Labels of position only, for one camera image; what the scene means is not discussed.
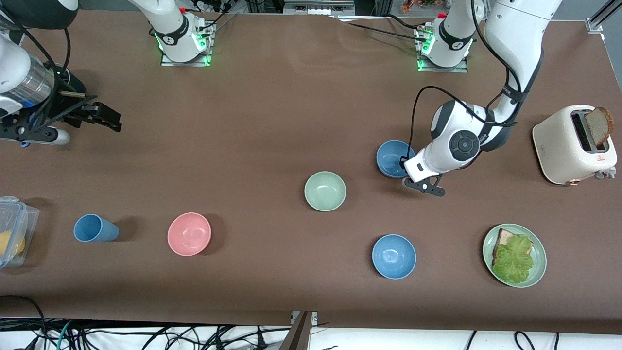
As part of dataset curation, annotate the blue bowl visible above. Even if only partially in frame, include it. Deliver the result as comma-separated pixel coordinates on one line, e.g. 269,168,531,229
376,140,417,179
372,234,417,280

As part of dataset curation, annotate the green bowl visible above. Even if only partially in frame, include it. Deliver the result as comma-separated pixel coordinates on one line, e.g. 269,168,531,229
304,171,347,212

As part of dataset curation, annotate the pink bowl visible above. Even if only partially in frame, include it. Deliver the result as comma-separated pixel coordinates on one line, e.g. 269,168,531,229
167,212,212,257

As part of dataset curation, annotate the dark blue saucepan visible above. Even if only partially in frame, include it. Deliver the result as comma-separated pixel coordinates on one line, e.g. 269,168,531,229
19,68,87,148

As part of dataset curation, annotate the clear plastic container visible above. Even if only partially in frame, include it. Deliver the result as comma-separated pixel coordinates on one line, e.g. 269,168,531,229
0,196,40,269

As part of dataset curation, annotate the bread slice under lettuce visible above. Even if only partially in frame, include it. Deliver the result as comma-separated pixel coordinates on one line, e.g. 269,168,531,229
493,228,523,258

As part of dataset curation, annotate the blue ribbed cup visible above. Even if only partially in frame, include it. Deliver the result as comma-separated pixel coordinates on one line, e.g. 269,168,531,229
73,214,120,243

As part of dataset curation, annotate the yellow fruit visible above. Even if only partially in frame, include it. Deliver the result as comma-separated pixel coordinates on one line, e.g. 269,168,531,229
0,230,26,258

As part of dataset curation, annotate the green lettuce leaf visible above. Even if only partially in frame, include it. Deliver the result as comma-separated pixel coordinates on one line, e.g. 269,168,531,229
492,234,535,285

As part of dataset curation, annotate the cream toaster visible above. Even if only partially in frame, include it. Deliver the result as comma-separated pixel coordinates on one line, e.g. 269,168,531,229
532,105,618,186

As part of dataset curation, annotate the green plate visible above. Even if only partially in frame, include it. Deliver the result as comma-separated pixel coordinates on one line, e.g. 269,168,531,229
483,223,548,288

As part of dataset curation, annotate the brown toast slice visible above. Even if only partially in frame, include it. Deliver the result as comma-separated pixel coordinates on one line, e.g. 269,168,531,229
584,107,615,146

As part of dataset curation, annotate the grey control box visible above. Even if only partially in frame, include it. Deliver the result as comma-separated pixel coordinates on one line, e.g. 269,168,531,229
283,0,356,15

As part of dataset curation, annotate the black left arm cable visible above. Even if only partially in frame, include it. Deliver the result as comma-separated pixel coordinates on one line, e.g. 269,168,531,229
399,0,523,171

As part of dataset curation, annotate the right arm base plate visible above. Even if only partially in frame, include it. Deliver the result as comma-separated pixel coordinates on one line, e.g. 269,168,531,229
160,51,210,67

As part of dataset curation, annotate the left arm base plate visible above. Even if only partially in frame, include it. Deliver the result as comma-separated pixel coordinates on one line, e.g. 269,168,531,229
417,58,468,73

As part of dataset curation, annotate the black base power cable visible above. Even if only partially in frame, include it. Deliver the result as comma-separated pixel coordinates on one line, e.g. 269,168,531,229
335,15,428,44

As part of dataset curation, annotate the metal table bracket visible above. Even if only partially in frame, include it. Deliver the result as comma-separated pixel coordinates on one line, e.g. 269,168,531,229
279,311,319,350

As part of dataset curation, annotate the teal floor cable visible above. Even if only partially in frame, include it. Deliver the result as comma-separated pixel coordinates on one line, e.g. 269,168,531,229
56,320,73,350

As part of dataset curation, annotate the aluminium frame profile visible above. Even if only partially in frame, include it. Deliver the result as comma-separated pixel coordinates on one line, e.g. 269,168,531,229
586,0,622,34

